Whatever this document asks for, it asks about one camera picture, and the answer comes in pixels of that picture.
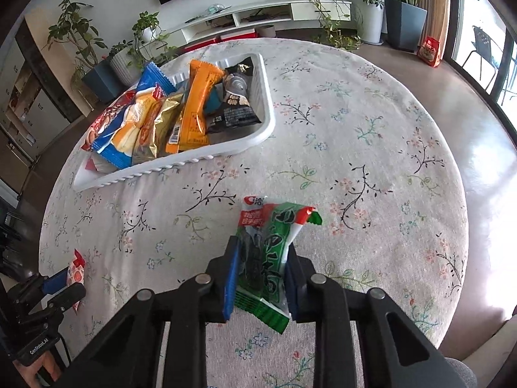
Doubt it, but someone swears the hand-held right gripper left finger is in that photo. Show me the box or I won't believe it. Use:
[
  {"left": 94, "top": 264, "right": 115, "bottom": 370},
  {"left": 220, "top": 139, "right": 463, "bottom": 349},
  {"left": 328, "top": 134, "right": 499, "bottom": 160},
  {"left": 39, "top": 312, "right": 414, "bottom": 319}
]
[{"left": 52, "top": 236, "right": 243, "bottom": 388}]

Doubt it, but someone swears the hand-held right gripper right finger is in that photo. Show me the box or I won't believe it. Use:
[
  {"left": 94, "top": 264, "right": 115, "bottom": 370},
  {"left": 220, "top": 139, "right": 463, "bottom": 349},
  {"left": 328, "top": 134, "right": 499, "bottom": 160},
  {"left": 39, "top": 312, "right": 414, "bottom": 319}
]
[{"left": 283, "top": 246, "right": 473, "bottom": 388}]

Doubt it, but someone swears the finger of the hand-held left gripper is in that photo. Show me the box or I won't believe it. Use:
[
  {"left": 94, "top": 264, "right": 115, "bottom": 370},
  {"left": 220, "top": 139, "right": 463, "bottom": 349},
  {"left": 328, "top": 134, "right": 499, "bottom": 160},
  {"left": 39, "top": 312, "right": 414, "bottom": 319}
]
[
  {"left": 40, "top": 269, "right": 70, "bottom": 295},
  {"left": 38, "top": 283, "right": 87, "bottom": 313}
]

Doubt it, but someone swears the small red snack packet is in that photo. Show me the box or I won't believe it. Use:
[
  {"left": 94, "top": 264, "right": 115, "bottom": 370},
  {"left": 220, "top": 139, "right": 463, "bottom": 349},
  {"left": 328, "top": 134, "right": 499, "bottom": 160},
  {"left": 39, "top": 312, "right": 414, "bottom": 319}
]
[{"left": 66, "top": 249, "right": 87, "bottom": 313}]

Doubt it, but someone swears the green snack packet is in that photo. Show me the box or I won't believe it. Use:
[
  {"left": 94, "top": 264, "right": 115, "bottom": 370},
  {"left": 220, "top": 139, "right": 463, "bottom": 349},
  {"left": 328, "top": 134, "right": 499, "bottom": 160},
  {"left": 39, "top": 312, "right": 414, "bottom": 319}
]
[{"left": 234, "top": 196, "right": 324, "bottom": 335}]

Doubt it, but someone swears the white plastic tray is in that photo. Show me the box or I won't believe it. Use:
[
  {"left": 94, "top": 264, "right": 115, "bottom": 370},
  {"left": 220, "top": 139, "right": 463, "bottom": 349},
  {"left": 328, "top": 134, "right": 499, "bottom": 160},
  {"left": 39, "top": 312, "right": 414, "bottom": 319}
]
[{"left": 73, "top": 52, "right": 276, "bottom": 192}]

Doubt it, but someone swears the red and white snack packet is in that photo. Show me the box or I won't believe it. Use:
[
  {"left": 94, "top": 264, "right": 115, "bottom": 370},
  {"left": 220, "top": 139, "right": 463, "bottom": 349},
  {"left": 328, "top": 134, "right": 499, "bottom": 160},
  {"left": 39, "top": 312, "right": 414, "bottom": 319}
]
[{"left": 81, "top": 91, "right": 138, "bottom": 153}]

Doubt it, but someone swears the black snack packet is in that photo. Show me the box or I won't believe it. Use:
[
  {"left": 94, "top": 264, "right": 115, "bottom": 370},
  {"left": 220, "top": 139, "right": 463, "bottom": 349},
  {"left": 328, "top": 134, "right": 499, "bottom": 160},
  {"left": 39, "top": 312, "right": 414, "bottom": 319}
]
[{"left": 205, "top": 57, "right": 261, "bottom": 135}]

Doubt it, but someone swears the person's left hand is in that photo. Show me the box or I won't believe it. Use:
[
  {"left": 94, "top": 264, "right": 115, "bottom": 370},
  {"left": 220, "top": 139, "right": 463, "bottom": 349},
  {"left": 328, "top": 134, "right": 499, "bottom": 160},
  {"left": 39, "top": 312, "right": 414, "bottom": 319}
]
[{"left": 18, "top": 350, "right": 63, "bottom": 384}]

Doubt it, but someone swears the pink snack packet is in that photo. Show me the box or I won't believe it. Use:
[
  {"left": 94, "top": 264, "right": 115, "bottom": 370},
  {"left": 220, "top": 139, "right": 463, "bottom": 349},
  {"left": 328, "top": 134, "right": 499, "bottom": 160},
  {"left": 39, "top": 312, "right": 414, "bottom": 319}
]
[{"left": 84, "top": 156, "right": 118, "bottom": 174}]

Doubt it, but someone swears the floral tablecloth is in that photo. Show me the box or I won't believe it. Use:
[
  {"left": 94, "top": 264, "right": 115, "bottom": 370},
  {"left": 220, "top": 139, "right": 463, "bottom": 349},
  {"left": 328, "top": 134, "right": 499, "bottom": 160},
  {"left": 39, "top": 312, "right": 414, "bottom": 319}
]
[{"left": 38, "top": 37, "right": 470, "bottom": 388}]

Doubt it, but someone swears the large blue snack packet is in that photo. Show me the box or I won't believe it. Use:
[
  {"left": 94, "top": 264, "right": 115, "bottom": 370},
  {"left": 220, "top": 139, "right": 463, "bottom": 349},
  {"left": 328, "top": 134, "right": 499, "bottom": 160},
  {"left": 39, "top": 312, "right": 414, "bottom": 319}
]
[{"left": 91, "top": 61, "right": 177, "bottom": 170}]

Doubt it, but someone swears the gold snack packet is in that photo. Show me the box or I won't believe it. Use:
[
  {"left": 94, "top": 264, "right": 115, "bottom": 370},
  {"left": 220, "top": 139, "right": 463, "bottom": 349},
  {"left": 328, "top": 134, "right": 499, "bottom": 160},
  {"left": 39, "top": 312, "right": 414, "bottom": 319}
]
[{"left": 131, "top": 93, "right": 185, "bottom": 166}]

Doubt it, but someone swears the orange snack packet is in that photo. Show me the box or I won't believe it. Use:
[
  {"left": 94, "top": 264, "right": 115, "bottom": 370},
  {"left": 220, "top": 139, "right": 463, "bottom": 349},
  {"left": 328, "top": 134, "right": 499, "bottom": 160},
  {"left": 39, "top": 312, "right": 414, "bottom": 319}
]
[{"left": 165, "top": 60, "right": 226, "bottom": 155}]

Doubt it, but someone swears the small blue snack packet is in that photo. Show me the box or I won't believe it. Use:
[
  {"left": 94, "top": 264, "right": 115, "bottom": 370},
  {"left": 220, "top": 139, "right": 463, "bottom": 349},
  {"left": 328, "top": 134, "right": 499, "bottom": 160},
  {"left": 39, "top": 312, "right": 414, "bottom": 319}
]
[{"left": 203, "top": 88, "right": 222, "bottom": 114}]

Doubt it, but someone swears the wooden cabinet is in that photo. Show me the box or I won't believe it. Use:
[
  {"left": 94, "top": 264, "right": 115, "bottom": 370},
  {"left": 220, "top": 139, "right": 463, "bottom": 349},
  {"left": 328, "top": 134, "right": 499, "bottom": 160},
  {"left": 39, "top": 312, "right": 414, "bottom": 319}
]
[{"left": 0, "top": 15, "right": 86, "bottom": 195}]

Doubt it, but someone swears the plant in blue pot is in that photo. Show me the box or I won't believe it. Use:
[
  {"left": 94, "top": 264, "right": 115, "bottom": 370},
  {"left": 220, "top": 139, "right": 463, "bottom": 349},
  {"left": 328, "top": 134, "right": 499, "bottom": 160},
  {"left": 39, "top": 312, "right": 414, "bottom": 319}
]
[{"left": 47, "top": 0, "right": 122, "bottom": 102}]

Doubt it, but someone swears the plant in white ribbed pot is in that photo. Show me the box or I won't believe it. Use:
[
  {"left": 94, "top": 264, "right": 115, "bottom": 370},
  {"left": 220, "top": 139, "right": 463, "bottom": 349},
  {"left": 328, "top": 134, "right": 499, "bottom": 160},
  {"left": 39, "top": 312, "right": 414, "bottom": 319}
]
[{"left": 107, "top": 40, "right": 141, "bottom": 85}]

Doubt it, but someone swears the trailing plant in white pot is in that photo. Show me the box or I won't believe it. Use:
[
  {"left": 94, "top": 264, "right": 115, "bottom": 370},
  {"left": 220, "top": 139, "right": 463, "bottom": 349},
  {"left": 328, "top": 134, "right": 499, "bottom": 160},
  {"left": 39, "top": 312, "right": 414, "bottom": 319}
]
[{"left": 131, "top": 11, "right": 179, "bottom": 70}]

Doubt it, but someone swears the white television cabinet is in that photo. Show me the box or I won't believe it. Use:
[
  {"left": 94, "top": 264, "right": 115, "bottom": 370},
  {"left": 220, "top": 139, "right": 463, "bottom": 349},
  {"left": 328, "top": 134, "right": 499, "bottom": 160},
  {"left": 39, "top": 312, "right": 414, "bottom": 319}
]
[{"left": 162, "top": 0, "right": 353, "bottom": 46}]

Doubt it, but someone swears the red gift bag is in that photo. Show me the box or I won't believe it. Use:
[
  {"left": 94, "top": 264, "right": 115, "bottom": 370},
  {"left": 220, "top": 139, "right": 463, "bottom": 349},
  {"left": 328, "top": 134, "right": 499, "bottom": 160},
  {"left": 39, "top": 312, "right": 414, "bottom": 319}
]
[{"left": 418, "top": 36, "right": 442, "bottom": 68}]

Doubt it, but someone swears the bushy plant in white pot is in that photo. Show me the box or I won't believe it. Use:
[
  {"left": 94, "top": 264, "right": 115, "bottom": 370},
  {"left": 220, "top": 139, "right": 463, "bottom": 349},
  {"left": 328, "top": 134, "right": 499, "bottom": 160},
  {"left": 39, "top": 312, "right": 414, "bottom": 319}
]
[{"left": 345, "top": 0, "right": 385, "bottom": 46}]

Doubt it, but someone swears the tall plant in dark planter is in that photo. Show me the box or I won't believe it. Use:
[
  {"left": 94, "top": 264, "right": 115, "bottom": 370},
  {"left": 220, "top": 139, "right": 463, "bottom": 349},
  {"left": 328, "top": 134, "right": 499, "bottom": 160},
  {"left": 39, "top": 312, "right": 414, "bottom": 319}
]
[{"left": 368, "top": 0, "right": 429, "bottom": 54}]

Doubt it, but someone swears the black mesh chair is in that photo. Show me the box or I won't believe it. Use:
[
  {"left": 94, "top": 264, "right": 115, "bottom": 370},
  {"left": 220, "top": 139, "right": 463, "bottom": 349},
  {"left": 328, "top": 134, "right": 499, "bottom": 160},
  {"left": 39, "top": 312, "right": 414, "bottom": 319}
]
[{"left": 461, "top": 26, "right": 506, "bottom": 86}]

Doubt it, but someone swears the wood-coloured curtain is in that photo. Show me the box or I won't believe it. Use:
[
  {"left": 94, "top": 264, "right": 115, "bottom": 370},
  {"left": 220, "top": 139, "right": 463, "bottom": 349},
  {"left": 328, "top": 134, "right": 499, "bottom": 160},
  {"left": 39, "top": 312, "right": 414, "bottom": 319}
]
[{"left": 416, "top": 0, "right": 451, "bottom": 60}]

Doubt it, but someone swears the black cable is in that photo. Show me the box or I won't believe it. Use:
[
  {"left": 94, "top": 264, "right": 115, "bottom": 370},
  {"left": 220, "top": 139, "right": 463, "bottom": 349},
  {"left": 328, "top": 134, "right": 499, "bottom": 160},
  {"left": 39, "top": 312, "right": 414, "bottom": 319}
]
[{"left": 56, "top": 333, "right": 77, "bottom": 366}]

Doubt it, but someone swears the black window frame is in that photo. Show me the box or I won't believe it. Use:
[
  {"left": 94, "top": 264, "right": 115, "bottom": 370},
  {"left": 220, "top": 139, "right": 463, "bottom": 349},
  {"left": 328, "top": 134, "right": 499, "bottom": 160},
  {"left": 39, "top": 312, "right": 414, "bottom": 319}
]
[{"left": 446, "top": 0, "right": 517, "bottom": 119}]

